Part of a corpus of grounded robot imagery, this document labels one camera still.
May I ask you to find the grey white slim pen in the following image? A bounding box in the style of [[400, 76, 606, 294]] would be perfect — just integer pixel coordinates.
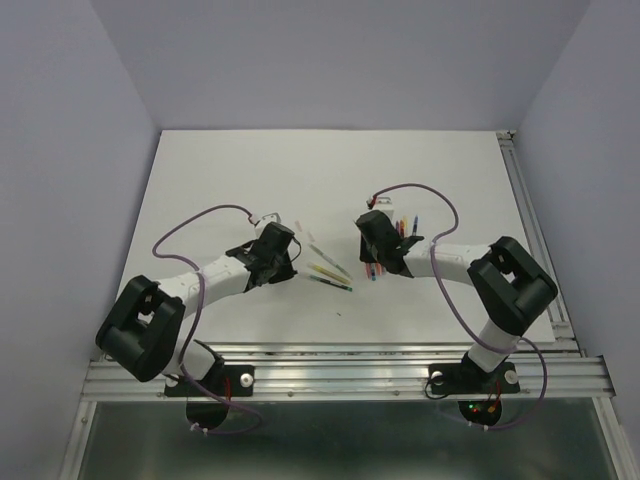
[[308, 243, 353, 280]]

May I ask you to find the green black pen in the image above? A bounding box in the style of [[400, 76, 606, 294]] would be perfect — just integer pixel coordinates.
[[307, 274, 353, 292]]

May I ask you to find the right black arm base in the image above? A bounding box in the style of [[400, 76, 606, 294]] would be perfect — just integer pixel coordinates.
[[424, 360, 520, 428]]

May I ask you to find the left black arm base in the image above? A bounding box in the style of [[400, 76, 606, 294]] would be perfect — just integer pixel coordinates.
[[162, 340, 264, 435]]

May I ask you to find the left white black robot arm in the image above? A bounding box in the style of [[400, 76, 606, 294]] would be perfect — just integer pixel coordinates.
[[96, 222, 296, 394]]

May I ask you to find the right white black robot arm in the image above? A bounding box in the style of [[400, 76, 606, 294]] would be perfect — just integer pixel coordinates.
[[355, 210, 558, 390]]

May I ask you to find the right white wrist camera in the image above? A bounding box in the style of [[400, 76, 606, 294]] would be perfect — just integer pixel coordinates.
[[366, 196, 394, 216]]

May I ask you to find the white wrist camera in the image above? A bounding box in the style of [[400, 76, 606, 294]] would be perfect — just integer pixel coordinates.
[[366, 196, 394, 216], [249, 212, 281, 227]]

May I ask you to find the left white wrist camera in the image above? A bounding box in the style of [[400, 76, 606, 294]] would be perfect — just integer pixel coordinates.
[[249, 212, 281, 227]]

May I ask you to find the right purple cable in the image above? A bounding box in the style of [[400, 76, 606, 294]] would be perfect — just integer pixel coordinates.
[[372, 182, 548, 433]]

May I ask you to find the right side aluminium rail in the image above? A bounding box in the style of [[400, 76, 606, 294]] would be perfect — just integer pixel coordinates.
[[496, 130, 586, 357]]

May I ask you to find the aluminium rail frame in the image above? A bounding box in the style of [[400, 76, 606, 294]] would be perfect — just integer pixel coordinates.
[[60, 334, 639, 479]]

